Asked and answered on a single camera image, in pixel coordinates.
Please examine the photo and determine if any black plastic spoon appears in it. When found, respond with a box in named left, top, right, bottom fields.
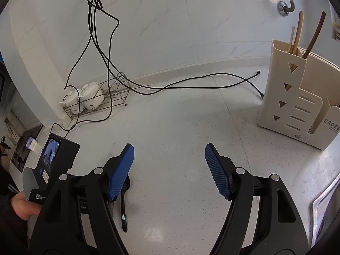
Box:
left=120, top=175, right=131, bottom=232

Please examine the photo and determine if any dark brown chopstick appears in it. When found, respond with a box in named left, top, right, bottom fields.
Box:
left=302, top=11, right=327, bottom=59

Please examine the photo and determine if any light wooden chopstick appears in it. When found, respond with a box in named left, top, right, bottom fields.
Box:
left=287, top=26, right=295, bottom=53
left=292, top=10, right=304, bottom=55

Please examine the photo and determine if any clear grey plastic spoon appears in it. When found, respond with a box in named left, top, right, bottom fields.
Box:
left=108, top=202, right=114, bottom=218

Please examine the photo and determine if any person left hand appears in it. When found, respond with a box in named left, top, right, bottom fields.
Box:
left=11, top=192, right=42, bottom=220

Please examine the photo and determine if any white ceramic pot right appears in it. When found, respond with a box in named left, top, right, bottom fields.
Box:
left=80, top=82, right=104, bottom=111

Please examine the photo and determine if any white ceramic pot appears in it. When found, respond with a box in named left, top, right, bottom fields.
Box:
left=61, top=89, right=84, bottom=114
left=80, top=82, right=104, bottom=111

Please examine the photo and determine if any white ceramic pot left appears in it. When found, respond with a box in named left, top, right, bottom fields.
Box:
left=61, top=89, right=84, bottom=114

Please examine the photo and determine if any beige plastic utensil holder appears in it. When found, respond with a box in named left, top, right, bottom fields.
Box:
left=258, top=40, right=339, bottom=150

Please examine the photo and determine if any stainless steel sink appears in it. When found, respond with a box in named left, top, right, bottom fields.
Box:
left=311, top=180, right=339, bottom=248

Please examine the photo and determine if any small jar on windowsill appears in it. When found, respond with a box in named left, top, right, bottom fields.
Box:
left=333, top=21, right=340, bottom=42

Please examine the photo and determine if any black cable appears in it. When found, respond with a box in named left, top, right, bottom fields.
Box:
left=87, top=0, right=264, bottom=99
left=49, top=0, right=120, bottom=139

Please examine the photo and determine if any metal wire rack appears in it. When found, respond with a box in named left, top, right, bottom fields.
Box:
left=60, top=75, right=130, bottom=120

